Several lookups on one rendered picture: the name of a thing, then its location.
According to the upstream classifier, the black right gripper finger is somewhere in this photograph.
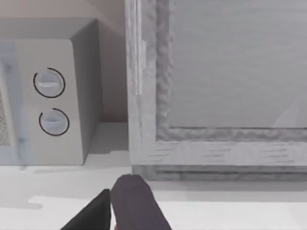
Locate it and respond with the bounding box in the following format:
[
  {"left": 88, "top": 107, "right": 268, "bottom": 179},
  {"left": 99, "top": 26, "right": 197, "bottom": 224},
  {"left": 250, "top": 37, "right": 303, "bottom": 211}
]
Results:
[{"left": 59, "top": 188, "right": 112, "bottom": 230}]

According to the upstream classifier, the pale round microwave knob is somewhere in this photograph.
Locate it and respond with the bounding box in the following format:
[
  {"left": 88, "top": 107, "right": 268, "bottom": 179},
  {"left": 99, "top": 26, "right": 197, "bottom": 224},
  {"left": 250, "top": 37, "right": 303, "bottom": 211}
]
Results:
[
  {"left": 33, "top": 67, "right": 66, "bottom": 98},
  {"left": 38, "top": 107, "right": 70, "bottom": 137}
]

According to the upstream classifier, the pale microwave oven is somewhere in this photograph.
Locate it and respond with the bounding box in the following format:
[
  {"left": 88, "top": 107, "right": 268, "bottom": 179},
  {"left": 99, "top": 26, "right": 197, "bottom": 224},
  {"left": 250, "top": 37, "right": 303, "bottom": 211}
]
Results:
[{"left": 0, "top": 18, "right": 101, "bottom": 166}]

